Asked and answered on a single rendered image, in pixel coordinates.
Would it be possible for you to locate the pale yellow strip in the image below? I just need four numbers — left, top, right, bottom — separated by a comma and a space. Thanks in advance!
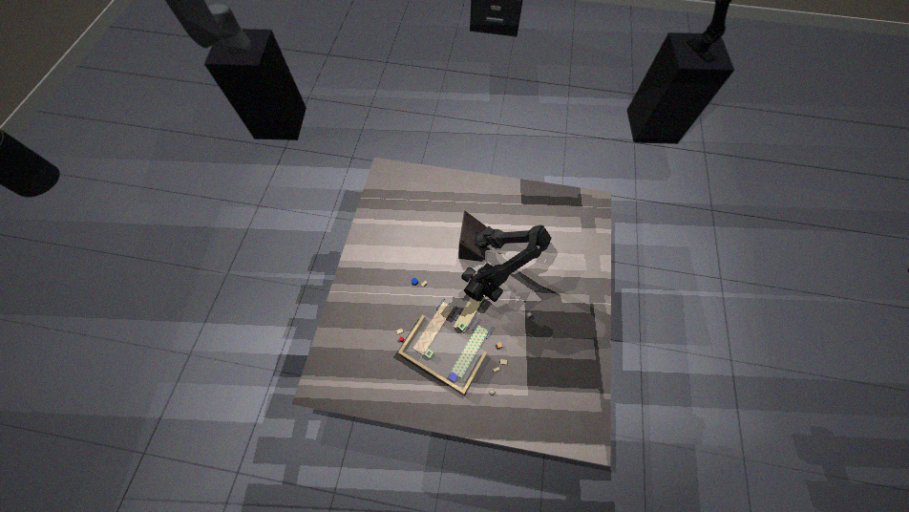
454, 298, 484, 329

